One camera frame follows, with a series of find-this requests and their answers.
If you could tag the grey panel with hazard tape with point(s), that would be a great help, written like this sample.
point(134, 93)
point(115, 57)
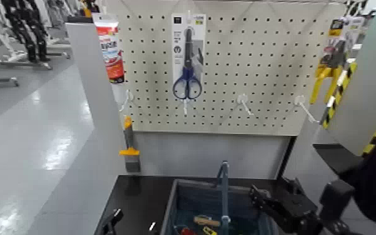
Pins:
point(371, 82)

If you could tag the red white sealant tube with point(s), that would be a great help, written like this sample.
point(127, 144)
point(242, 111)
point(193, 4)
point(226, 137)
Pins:
point(111, 46)

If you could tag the white pegboard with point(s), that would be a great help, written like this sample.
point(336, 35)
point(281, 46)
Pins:
point(155, 121)

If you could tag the grey partition panel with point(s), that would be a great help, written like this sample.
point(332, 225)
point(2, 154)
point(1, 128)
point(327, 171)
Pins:
point(89, 147)

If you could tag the black robot on stand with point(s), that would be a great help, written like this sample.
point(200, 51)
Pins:
point(27, 29)

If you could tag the black metal post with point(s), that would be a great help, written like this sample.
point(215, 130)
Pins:
point(286, 157)

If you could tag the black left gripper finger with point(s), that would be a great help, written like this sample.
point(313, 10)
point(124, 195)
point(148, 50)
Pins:
point(152, 226)
point(112, 223)

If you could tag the black white packaged tool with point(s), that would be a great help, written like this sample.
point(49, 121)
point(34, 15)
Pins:
point(360, 8)

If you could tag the orange grey scraper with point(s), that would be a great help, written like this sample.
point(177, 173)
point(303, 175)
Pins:
point(130, 152)

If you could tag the red tool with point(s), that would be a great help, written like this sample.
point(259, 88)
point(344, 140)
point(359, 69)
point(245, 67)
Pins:
point(186, 231)

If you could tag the blue scissors on white card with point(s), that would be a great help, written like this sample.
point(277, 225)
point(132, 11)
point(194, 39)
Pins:
point(188, 59)

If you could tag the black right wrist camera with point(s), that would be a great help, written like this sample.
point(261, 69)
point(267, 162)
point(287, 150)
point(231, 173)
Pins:
point(337, 193)

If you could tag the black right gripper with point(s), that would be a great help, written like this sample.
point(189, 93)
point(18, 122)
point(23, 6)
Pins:
point(294, 210)

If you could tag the yellow tool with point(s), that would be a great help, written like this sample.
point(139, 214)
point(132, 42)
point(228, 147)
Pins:
point(209, 231)

